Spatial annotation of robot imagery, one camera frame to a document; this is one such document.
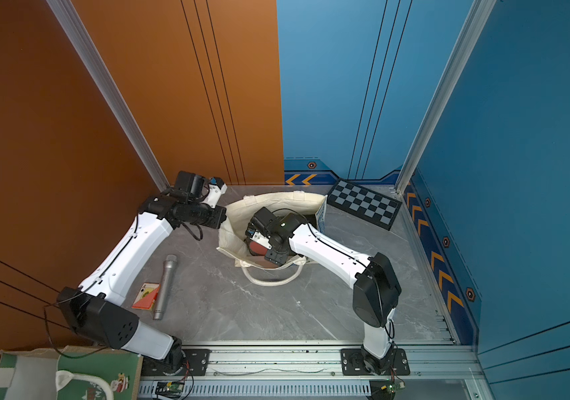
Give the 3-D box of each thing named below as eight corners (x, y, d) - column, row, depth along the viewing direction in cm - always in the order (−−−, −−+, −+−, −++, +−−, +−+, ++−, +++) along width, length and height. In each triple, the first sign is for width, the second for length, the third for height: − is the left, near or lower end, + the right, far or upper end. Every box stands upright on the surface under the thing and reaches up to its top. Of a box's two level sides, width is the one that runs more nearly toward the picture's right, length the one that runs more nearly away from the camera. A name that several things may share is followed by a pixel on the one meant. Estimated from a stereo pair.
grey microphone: (151, 320, 84) (148, 317, 82) (169, 258, 98) (166, 254, 96) (162, 319, 84) (159, 317, 82) (178, 257, 99) (175, 254, 96)
